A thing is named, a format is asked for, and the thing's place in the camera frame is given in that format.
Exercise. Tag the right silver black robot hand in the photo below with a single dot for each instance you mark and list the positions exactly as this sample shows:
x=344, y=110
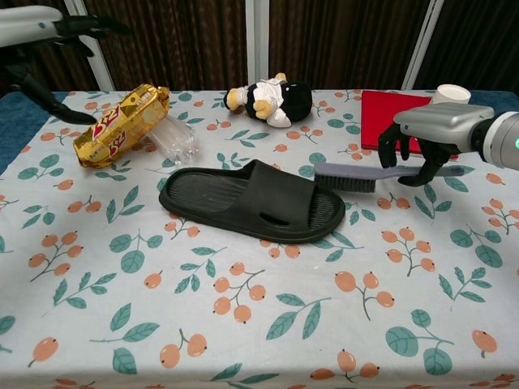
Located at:
x=442, y=125

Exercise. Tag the white paper cup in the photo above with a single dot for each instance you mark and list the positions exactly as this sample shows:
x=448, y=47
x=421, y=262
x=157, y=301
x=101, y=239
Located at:
x=452, y=95

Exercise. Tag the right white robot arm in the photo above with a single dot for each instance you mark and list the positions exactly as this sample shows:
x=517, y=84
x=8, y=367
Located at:
x=503, y=138

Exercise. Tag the floral printed tablecloth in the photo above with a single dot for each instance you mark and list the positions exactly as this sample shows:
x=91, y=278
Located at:
x=202, y=304

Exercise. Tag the black white plush doll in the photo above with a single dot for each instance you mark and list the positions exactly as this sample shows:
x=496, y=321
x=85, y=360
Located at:
x=280, y=101

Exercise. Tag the black rubber slipper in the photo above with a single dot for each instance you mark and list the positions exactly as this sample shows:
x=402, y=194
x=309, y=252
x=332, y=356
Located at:
x=251, y=198

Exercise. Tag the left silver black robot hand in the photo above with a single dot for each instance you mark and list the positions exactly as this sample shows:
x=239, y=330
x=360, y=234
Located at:
x=24, y=26

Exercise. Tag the gold snack package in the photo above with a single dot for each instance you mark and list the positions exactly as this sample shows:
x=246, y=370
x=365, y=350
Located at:
x=121, y=125

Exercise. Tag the red spiral notebook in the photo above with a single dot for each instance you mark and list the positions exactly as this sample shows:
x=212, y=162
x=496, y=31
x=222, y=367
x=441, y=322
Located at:
x=377, y=117

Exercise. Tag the clear plastic cup stack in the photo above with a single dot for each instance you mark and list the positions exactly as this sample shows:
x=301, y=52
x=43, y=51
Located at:
x=178, y=139

